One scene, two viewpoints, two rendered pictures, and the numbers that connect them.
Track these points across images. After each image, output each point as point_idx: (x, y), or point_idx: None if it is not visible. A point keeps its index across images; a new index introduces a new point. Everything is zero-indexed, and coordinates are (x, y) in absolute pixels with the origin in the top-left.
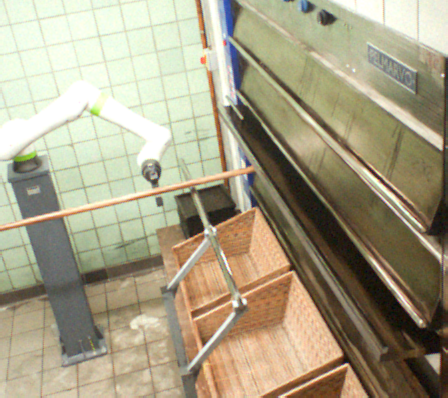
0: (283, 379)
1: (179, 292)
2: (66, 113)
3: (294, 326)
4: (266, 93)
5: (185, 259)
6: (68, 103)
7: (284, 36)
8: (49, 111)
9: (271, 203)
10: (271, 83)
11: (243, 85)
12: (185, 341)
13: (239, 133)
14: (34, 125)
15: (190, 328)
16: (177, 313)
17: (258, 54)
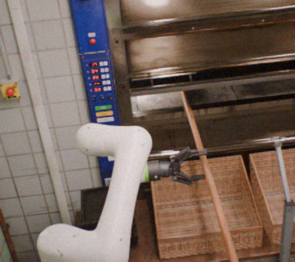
0: None
1: (194, 258)
2: (151, 144)
3: (270, 183)
4: (196, 45)
5: (142, 253)
6: (147, 132)
7: None
8: (139, 156)
9: (187, 139)
10: (261, 12)
11: (135, 64)
12: (263, 253)
13: (211, 78)
14: (135, 185)
15: (247, 250)
16: (224, 259)
17: (206, 10)
